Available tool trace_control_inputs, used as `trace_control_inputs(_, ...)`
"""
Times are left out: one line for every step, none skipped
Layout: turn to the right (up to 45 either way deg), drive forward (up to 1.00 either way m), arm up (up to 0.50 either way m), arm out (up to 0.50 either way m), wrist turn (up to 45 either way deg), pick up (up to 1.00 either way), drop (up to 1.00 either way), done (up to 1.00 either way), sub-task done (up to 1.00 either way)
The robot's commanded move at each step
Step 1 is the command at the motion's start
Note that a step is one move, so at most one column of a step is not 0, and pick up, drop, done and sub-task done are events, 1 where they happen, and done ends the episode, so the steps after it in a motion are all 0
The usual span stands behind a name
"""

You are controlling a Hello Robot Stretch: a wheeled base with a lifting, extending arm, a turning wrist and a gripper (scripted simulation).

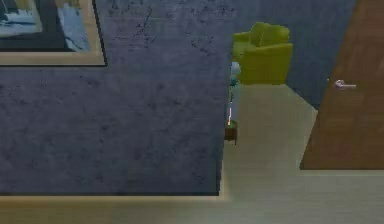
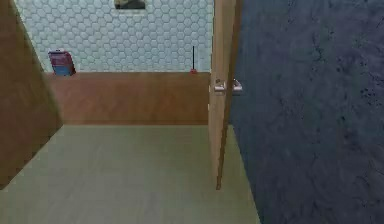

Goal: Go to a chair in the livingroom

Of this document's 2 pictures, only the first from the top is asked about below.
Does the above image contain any yellow-green armchair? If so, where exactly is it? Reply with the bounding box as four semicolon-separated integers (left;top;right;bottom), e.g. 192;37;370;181
232;21;294;86

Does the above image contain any brown wooden room door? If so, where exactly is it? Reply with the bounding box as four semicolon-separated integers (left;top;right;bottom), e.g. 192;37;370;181
299;0;384;171

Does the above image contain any silver door handle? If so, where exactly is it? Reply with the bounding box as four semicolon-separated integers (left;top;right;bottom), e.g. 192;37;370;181
334;79;357;90

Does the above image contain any framed wall picture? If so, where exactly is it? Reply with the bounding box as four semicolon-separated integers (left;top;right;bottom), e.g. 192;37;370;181
0;0;108;67

